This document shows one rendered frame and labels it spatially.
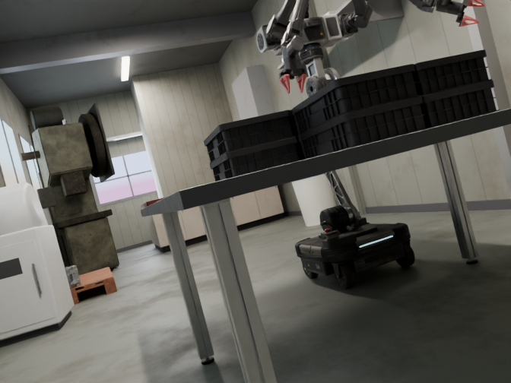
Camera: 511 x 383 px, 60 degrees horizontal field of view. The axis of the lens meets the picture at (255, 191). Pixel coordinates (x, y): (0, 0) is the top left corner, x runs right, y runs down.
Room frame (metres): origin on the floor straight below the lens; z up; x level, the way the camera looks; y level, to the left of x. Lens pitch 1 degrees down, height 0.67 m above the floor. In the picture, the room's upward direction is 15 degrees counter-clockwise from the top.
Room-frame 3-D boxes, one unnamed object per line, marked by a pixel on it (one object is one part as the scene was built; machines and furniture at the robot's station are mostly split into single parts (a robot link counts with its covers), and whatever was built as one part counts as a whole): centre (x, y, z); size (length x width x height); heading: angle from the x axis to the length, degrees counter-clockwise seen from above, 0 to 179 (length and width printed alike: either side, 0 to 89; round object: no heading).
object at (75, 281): (4.82, 2.17, 0.18); 1.25 x 0.89 x 0.35; 18
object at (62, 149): (6.82, 2.66, 1.33); 1.37 x 1.23 x 2.67; 20
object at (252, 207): (8.14, 0.91, 0.43); 2.21 x 1.79 x 0.85; 108
